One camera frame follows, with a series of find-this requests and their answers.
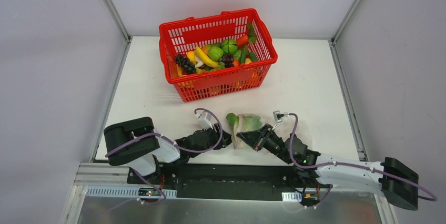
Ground green napa cabbage toy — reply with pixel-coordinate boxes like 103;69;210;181
226;113;263;149

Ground clear zip top bag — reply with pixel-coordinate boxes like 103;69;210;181
226;111;309;159

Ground yellow banana toy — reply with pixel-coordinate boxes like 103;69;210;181
195;46;219;68

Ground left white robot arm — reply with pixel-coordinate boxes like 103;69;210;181
104;117;231;184

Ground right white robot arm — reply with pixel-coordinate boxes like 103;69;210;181
236;124;419;211

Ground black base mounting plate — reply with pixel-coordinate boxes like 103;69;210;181
127;163;327;201

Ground white mushroom toy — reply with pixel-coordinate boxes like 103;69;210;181
195;56;204;68

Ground dark purple grape bunch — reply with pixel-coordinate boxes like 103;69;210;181
174;54;196;75

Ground small dark grape bunch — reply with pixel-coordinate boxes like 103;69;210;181
219;54;235;68

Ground red plastic shopping basket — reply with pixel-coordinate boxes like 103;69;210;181
159;8;278;102

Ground green cucumber toy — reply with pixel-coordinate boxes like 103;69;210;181
239;45;249;65

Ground light green round vegetable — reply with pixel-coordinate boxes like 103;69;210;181
208;46;224;62

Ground green bell pepper toy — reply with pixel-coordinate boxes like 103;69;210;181
221;39;238;55

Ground orange carrot toy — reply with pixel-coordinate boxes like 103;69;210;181
236;35;249;48

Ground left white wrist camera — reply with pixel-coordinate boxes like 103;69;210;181
195;110;213;130

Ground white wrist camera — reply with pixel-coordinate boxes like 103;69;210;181
273;110;285;125
195;110;213;130

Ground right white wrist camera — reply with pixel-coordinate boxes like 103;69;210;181
273;110;285;125

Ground right aluminium frame post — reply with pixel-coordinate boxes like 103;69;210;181
331;0;362;45

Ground aluminium frame post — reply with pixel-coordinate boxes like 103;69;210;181
102;0;131;43
331;0;362;45

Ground left aluminium frame post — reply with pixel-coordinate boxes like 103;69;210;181
102;0;131;43

